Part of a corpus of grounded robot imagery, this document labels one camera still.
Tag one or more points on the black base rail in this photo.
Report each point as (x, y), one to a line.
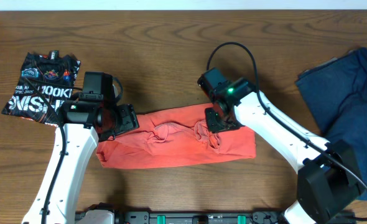
(104, 213)

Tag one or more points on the dark blue denim garment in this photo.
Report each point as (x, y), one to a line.
(336, 95)

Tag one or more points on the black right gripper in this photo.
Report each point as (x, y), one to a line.
(213, 124)

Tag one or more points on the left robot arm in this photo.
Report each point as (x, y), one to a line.
(84, 123)

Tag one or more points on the orange printed t-shirt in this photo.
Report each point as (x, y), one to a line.
(173, 138)

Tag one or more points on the folded black printed t-shirt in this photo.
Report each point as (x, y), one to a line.
(45, 83)

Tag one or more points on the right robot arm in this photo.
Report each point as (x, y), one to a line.
(330, 188)

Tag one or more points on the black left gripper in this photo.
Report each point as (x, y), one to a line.
(129, 117)

